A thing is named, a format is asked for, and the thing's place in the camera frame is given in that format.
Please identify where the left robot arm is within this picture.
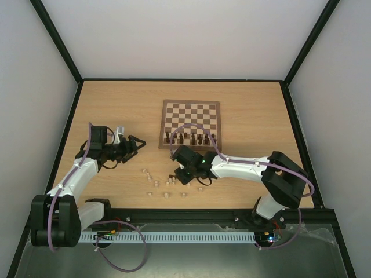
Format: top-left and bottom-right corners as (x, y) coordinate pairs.
(30, 124), (146, 251)

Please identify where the black aluminium frame rail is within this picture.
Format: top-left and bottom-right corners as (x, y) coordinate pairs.
(28, 207), (337, 229)

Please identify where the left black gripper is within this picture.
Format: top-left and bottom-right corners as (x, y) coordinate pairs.
(104, 134), (147, 163)

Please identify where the light blue slotted cable duct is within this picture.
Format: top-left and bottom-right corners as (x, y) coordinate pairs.
(79, 231), (256, 244)

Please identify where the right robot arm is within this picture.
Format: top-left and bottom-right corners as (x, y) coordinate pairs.
(171, 145), (308, 227)

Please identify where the wooden chess board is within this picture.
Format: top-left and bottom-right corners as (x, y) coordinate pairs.
(158, 99), (222, 151)

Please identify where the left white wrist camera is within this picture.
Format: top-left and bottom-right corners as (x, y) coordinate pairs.
(113, 126), (125, 144)

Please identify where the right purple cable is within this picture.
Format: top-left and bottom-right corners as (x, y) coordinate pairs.
(169, 123), (315, 251)

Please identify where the dark piece pile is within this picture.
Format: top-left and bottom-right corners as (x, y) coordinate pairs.
(211, 134), (217, 144)

